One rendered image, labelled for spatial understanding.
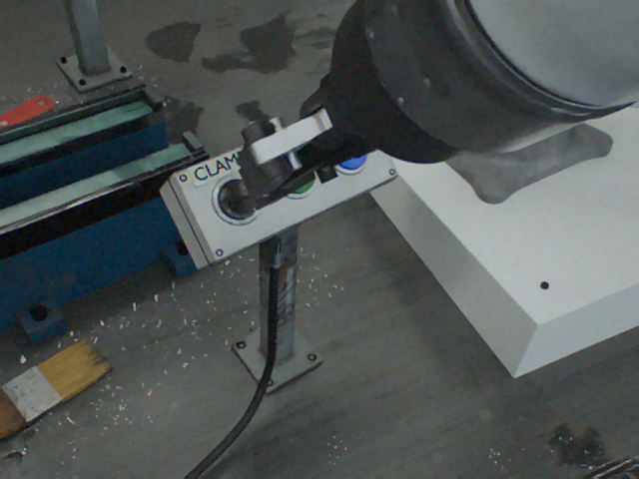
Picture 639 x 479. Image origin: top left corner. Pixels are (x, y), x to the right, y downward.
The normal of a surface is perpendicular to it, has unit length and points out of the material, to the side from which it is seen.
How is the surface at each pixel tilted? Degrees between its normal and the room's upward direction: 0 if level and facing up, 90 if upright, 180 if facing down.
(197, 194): 38
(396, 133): 108
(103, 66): 90
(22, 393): 0
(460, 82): 104
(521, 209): 4
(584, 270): 4
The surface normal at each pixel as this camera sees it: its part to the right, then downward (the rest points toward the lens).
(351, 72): -0.88, 0.23
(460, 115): -0.41, 0.86
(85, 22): 0.58, 0.63
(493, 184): -0.06, -0.55
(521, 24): -0.73, 0.65
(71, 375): 0.03, -0.71
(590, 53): -0.55, 0.84
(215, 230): 0.40, -0.15
